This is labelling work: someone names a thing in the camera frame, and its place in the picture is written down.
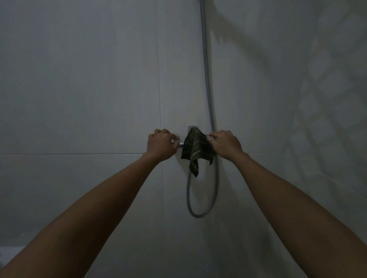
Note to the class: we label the person's left hand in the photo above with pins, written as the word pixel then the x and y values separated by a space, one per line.
pixel 160 145

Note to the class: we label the person's right hand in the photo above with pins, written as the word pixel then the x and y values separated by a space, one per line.
pixel 226 144

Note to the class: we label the person's right fingers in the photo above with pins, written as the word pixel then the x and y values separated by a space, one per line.
pixel 213 137

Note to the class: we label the person's left fingers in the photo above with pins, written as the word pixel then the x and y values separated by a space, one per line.
pixel 171 139

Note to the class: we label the chrome shower mixer tap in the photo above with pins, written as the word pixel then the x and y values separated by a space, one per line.
pixel 187 134

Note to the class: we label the dark striped cleaning cloth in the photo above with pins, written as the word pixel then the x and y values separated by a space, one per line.
pixel 196 149

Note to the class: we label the person's right forearm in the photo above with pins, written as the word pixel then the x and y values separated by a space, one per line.
pixel 301 217

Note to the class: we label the person's left forearm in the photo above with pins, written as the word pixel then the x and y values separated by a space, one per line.
pixel 83 217

